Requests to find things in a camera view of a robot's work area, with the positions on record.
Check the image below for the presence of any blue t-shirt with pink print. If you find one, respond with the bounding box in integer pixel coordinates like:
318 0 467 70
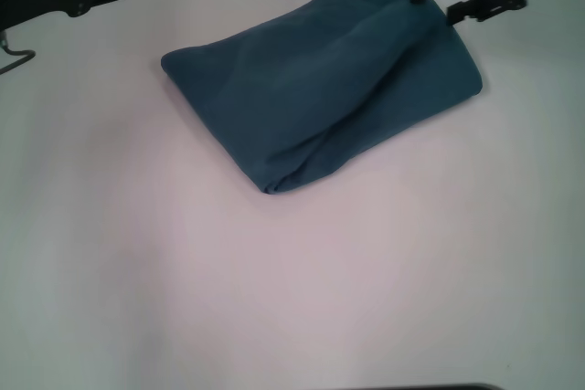
160 0 484 195

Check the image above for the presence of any grey left wrist cable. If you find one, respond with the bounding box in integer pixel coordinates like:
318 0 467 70
0 29 37 76

